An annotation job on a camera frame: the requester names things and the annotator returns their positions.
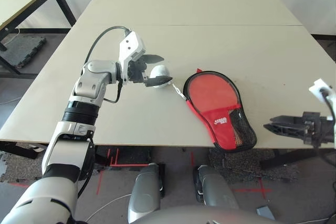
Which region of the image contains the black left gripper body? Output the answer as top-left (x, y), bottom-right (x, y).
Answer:
top-left (128, 59), bottom-right (148, 84)

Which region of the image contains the black-framed side table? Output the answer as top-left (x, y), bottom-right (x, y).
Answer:
top-left (0, 0), bottom-right (77, 74)

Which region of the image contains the red floor tape cross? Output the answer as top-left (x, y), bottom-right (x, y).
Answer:
top-left (232, 178), bottom-right (274, 199)

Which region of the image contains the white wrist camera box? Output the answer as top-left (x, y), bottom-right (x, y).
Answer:
top-left (118, 31), bottom-right (146, 86)
top-left (308, 78), bottom-right (336, 104)

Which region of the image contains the black foam floor mat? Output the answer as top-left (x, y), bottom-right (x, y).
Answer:
top-left (0, 35), bottom-right (48, 69)

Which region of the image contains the black right robot foot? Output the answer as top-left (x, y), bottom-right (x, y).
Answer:
top-left (192, 168), bottom-right (206, 204)

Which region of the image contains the speckled floor mat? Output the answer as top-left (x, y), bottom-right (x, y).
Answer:
top-left (0, 142), bottom-right (54, 183)
top-left (208, 147), bottom-right (300, 183)

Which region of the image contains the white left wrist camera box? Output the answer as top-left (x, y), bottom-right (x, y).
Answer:
top-left (118, 31), bottom-right (146, 86)

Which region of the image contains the grey plush keychain toy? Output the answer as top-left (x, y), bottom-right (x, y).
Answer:
top-left (150, 64), bottom-right (186, 101)

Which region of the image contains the grey robot torso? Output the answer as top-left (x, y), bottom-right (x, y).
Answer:
top-left (125, 205), bottom-right (277, 224)

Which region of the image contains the red black paddle case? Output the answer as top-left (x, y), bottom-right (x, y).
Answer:
top-left (183, 68), bottom-right (258, 153)

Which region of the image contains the silver left robot leg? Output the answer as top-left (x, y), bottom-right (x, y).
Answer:
top-left (128, 163), bottom-right (163, 220)

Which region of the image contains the silver robot leg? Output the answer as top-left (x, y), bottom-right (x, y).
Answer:
top-left (128, 163), bottom-right (163, 220)
top-left (195, 165), bottom-right (240, 210)

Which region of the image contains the grey foot pedal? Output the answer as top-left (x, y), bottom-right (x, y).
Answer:
top-left (256, 205), bottom-right (277, 221)

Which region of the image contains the silver right robot leg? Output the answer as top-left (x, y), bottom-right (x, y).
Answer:
top-left (195, 165), bottom-right (240, 210)

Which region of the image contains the black robot foot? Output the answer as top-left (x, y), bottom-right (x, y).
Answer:
top-left (157, 163), bottom-right (167, 199)
top-left (192, 168), bottom-right (206, 204)

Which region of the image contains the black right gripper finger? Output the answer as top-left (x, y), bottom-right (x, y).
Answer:
top-left (262, 122), bottom-right (307, 138)
top-left (270, 115), bottom-right (305, 125)

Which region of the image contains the black left robot foot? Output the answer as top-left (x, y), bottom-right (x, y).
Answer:
top-left (157, 163), bottom-right (167, 199)

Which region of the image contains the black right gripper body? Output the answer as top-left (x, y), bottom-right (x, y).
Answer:
top-left (301, 112), bottom-right (336, 147)

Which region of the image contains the white floor cable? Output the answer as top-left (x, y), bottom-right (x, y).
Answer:
top-left (86, 194), bottom-right (132, 222)

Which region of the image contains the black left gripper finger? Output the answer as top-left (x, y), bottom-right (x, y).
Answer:
top-left (143, 54), bottom-right (165, 65)
top-left (143, 75), bottom-right (174, 89)

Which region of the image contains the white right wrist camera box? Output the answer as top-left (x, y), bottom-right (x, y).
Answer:
top-left (308, 78), bottom-right (336, 104)

